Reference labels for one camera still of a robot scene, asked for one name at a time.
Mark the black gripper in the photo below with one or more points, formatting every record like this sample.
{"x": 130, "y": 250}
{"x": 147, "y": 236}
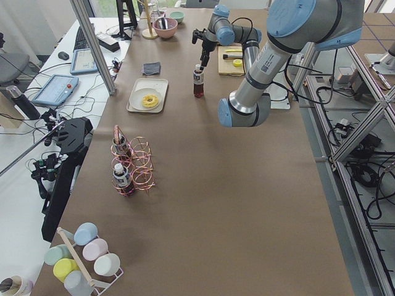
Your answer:
{"x": 205, "y": 47}

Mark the tea bottle white cap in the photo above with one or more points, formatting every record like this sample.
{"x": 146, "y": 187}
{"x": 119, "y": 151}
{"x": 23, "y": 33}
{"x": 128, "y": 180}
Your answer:
{"x": 198, "y": 81}

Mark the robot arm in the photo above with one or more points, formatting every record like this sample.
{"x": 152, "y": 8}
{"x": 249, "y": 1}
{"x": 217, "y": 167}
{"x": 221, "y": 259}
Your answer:
{"x": 290, "y": 26}

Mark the white serving tray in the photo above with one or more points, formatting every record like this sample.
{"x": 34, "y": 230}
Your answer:
{"x": 159, "y": 85}

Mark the steel muddler with black tip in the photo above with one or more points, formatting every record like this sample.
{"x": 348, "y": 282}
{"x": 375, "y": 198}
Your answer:
{"x": 231, "y": 57}

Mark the wooden cutting board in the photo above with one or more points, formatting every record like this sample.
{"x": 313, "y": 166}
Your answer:
{"x": 225, "y": 67}

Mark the half lemon slice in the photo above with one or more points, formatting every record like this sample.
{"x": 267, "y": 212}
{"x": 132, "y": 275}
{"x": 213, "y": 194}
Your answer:
{"x": 237, "y": 63}

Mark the pink bowl with ice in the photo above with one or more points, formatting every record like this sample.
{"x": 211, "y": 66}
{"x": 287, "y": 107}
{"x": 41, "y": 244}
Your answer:
{"x": 166, "y": 34}

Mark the grey folded cloth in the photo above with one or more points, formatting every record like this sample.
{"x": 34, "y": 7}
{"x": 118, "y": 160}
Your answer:
{"x": 153, "y": 68}

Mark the green ceramic bowl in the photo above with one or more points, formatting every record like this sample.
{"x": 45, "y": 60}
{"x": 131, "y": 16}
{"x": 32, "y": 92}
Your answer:
{"x": 178, "y": 16}

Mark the steel ice scoop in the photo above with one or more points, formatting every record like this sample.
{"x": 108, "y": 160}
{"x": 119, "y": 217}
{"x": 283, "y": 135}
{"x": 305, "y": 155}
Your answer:
{"x": 163, "y": 23}

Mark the wooden mug stand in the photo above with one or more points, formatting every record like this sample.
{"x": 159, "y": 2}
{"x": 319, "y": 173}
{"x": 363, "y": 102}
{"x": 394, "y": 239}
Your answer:
{"x": 149, "y": 32}

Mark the glazed donut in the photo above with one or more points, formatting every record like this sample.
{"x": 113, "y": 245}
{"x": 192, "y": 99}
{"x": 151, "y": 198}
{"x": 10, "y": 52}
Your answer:
{"x": 150, "y": 101}

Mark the white round plate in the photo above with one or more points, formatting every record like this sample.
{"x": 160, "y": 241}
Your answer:
{"x": 136, "y": 98}

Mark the blue teach pendant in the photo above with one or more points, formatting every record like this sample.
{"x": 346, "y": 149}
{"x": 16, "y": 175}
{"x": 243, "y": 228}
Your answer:
{"x": 83, "y": 62}
{"x": 56, "y": 90}

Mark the black water bottle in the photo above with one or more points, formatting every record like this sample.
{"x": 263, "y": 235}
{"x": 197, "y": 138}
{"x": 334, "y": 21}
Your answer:
{"x": 23, "y": 103}

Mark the pastel cup rack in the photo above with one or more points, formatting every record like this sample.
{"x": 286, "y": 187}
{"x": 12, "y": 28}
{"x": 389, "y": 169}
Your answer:
{"x": 83, "y": 262}

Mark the aluminium frame post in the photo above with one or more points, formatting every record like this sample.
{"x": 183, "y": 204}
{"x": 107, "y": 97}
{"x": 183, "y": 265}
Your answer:
{"x": 85, "y": 24}

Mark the copper wire bottle rack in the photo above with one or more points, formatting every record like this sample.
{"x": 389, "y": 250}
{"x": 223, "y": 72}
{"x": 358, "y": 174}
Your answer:
{"x": 140, "y": 167}

